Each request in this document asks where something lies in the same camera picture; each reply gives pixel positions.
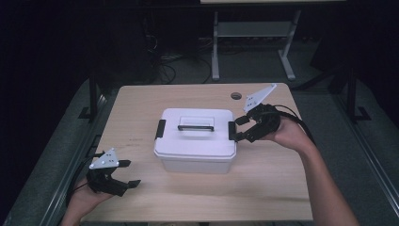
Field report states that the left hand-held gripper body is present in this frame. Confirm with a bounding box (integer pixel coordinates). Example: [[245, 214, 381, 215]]
[[86, 148, 130, 198]]

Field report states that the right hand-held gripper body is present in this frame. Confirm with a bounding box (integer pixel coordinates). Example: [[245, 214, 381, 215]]
[[243, 83, 282, 144]]

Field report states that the white box lid black handle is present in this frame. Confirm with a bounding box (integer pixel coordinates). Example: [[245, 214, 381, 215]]
[[153, 107, 238, 162]]

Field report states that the person's right hand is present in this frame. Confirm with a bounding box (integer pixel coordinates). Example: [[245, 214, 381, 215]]
[[261, 117, 315, 155]]

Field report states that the person's left hand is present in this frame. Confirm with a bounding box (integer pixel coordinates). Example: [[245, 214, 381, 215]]
[[60, 179, 114, 226]]

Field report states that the black metal stand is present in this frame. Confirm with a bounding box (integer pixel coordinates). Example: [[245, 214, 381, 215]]
[[343, 67, 373, 123], [78, 70, 106, 123]]

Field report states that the left hand-held gripper black cable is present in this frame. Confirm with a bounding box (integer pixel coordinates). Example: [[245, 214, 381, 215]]
[[65, 151, 106, 206]]

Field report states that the hand-held gripper black cable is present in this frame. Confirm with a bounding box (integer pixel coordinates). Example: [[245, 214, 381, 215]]
[[269, 104, 316, 146], [65, 151, 106, 206]]

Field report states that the right hand-held gripper black cable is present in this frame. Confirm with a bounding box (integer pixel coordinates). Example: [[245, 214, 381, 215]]
[[269, 104, 316, 146]]

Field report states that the metal floor rail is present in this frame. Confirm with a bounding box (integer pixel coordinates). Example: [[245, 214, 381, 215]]
[[39, 93, 109, 226], [335, 93, 399, 218]]

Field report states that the grey metal table frame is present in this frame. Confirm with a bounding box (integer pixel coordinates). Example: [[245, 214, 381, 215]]
[[211, 8, 302, 82]]

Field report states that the tangle of floor cables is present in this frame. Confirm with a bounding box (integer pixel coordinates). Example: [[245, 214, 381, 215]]
[[142, 34, 215, 85]]

